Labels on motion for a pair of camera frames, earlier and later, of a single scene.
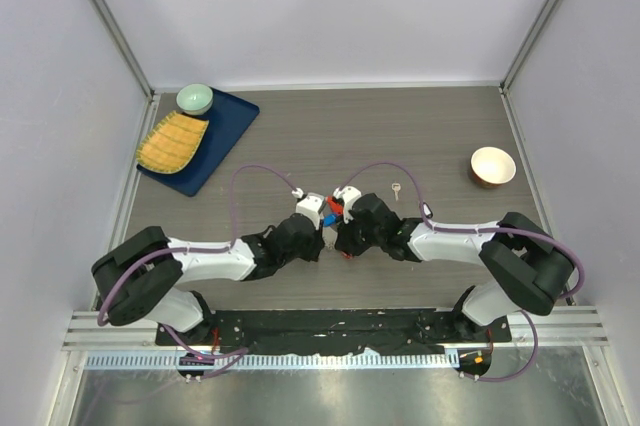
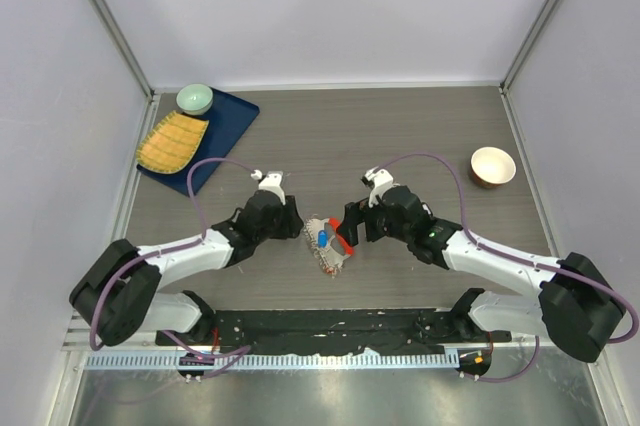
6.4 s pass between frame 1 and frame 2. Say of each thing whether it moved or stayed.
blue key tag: moved
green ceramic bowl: stayed
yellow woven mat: stayed
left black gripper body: moved
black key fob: stayed
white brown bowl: stayed
